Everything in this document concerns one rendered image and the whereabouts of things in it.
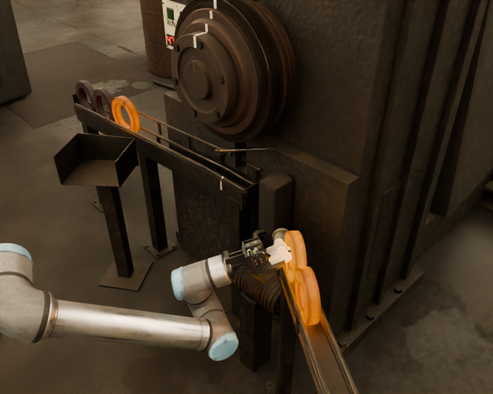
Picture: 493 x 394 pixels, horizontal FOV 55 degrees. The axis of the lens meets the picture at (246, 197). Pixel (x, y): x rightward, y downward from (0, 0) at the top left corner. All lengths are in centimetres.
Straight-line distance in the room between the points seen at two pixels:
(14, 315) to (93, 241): 158
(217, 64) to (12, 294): 81
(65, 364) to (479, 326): 177
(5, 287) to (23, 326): 10
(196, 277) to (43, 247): 150
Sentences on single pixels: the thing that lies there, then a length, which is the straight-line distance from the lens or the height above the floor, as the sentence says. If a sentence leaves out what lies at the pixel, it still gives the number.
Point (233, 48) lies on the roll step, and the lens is 144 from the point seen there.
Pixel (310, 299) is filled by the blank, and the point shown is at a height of 77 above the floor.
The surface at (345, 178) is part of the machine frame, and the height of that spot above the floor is 87.
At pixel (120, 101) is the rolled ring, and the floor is 78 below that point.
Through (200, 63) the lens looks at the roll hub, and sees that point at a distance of 151.
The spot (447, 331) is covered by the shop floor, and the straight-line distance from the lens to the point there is 233.
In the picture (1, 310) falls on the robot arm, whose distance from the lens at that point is 117.
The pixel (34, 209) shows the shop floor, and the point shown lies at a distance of 306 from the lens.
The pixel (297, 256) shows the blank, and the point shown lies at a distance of 135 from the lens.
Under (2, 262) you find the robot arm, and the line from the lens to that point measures 125.
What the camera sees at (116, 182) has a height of 61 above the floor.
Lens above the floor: 169
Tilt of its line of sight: 36 degrees down
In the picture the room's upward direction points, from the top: straight up
